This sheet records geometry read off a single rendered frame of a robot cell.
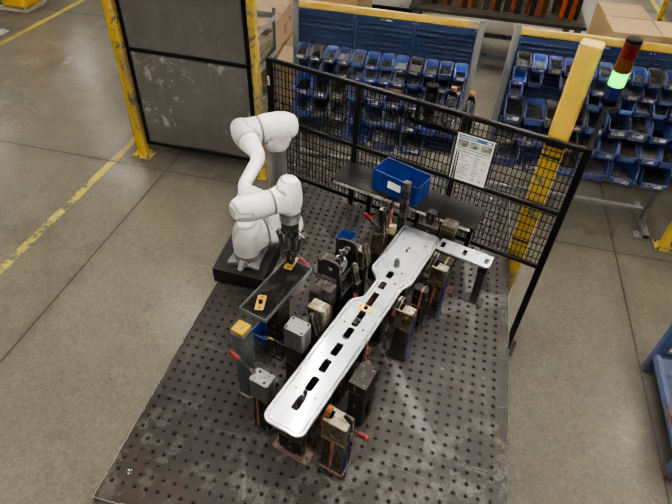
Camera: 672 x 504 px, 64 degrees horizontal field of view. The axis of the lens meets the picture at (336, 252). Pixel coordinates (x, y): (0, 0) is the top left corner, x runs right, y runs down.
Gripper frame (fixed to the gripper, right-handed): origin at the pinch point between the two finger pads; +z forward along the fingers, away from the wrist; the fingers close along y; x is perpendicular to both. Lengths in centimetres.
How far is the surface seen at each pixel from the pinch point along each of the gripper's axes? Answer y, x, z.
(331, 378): 34, -36, 26
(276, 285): -2.6, -10.0, 10.0
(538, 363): 136, 91, 125
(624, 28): 145, 348, -10
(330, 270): 15.3, 10.5, 12.5
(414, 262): 49, 46, 26
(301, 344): 17.1, -28.0, 20.7
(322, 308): 18.7, -8.1, 18.0
